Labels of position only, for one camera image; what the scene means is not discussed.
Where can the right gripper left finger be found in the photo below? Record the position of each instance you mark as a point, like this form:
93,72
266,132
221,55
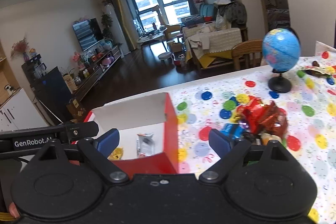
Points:
96,152

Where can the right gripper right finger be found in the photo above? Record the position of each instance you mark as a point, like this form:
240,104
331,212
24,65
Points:
231,153

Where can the yellow gold snack packet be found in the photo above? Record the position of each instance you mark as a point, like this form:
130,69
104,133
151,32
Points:
116,154

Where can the blue snack packet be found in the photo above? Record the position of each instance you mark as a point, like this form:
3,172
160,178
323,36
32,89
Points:
232,131

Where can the clear pastry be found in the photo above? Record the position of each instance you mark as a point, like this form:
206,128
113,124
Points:
266,137

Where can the large red snack bag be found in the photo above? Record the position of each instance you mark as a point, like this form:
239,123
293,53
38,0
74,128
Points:
252,112

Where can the white red snack packet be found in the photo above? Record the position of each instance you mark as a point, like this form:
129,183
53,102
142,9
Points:
145,145

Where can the dark red snack bag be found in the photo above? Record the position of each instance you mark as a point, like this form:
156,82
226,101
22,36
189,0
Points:
274,121

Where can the person left hand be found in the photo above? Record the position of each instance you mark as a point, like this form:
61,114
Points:
13,211

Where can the white cabinet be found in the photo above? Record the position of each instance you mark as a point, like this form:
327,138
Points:
19,113

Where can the brown paper bag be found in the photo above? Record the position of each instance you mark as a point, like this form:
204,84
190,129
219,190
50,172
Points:
77,110

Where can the red white cardboard box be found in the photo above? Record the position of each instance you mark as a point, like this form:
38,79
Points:
151,114

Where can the tv cabinet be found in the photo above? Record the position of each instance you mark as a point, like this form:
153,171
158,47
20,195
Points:
86,79

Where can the balloon print tablecloth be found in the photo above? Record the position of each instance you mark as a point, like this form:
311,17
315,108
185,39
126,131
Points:
309,108

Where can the wooden chair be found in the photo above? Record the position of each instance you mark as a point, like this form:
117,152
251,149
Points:
249,52

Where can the sofa with cream cover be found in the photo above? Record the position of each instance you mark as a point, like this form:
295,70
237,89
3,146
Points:
206,42

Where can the small round stool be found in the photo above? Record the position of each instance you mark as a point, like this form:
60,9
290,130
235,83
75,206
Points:
165,57

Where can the blue desk globe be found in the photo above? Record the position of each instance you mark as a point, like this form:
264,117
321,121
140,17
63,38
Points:
281,50

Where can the television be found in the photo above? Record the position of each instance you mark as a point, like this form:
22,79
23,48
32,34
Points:
87,32

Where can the wrapper near lamp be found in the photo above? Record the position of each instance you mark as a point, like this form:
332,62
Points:
317,71

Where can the round coffee table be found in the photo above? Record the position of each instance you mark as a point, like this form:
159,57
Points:
157,37

